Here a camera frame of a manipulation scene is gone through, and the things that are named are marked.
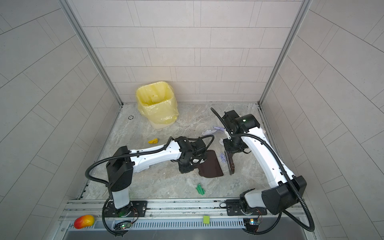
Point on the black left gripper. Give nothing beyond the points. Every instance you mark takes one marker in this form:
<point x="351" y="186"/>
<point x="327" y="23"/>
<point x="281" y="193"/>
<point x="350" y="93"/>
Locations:
<point x="185" y="170"/>

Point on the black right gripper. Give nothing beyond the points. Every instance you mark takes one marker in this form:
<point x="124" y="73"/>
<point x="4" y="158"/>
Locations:
<point x="230" y="149"/>

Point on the brown hand brush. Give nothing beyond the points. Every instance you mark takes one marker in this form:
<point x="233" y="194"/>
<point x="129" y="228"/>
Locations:
<point x="230" y="162"/>

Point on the brown dustpan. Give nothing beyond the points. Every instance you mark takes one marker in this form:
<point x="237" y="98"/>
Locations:
<point x="210" y="168"/>

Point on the yellow-lined trash bin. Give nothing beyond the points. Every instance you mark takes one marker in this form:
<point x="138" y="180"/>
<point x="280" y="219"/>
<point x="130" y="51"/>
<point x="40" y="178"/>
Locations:
<point x="157" y="102"/>

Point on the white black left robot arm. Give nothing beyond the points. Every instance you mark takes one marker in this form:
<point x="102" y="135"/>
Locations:
<point x="121" y="168"/>

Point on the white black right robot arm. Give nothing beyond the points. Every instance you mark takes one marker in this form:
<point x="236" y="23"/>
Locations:
<point x="285" y="195"/>

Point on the purple paper scrap right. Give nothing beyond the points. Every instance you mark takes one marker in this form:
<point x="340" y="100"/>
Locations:
<point x="223" y="158"/>

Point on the purple paper scrap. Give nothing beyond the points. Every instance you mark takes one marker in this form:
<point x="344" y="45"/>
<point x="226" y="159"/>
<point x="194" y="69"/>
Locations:
<point x="219" y="129"/>
<point x="223" y="158"/>

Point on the purple paper scrap far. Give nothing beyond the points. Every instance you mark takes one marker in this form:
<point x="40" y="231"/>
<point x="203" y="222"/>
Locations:
<point x="219" y="129"/>

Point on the white paper scrap far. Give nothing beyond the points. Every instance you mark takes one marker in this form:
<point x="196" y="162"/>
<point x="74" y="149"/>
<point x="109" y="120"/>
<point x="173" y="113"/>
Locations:
<point x="208" y="132"/>

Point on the green paper scrap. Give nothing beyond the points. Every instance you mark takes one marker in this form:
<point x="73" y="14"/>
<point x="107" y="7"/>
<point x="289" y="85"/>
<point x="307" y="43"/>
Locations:
<point x="200" y="190"/>

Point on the yellow paper scrap left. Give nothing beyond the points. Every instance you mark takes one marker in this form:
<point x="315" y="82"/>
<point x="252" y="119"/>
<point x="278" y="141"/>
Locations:
<point x="154" y="141"/>

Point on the right circuit board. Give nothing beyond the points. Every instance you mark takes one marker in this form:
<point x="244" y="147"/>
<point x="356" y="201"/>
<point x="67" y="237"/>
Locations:
<point x="252" y="225"/>

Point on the circuit board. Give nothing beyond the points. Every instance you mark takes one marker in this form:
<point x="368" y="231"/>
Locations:
<point x="252" y="225"/>
<point x="124" y="225"/>

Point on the left circuit board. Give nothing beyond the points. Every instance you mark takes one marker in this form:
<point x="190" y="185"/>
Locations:
<point x="124" y="225"/>

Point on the red yellow mango toy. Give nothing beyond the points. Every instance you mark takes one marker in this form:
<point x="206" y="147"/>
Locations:
<point x="84" y="222"/>

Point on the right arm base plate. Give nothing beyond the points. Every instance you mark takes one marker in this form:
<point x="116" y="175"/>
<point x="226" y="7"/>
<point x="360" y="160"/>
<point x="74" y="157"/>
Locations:
<point x="238" y="207"/>

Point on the aluminium front rail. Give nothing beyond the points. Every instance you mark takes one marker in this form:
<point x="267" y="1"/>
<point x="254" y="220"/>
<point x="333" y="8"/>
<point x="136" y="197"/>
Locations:
<point x="162" y="214"/>

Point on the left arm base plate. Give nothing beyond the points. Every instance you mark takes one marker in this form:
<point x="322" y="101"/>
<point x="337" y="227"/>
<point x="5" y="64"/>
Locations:
<point x="139" y="208"/>

